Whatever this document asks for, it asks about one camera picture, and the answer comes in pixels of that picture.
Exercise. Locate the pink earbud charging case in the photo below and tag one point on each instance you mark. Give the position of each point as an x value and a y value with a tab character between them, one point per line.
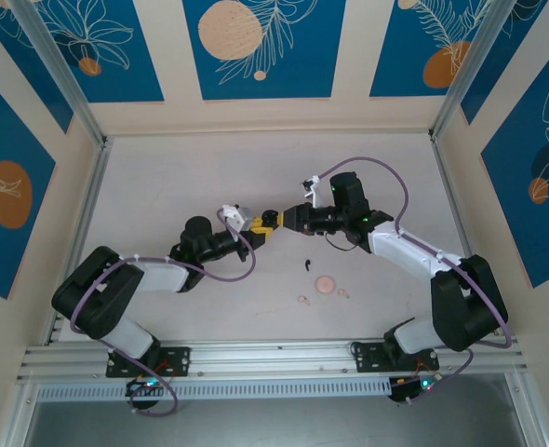
325	285

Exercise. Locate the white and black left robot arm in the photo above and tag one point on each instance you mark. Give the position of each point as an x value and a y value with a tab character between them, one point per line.
163	277

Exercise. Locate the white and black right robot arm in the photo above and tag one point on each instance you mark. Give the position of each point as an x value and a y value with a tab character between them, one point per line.
409	251

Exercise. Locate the small circuit board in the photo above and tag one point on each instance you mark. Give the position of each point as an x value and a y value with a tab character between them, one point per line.
139	386
407	390

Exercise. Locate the grey metal sheet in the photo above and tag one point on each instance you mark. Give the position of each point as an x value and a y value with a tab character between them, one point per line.
274	423

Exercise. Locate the aluminium table side rail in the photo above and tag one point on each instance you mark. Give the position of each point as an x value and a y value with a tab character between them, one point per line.
452	195
90	195

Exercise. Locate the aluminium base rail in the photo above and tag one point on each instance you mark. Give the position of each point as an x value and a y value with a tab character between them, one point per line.
274	356

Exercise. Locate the aluminium frame post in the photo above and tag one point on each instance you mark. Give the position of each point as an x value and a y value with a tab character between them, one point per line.
17	419
60	70
528	419
471	70

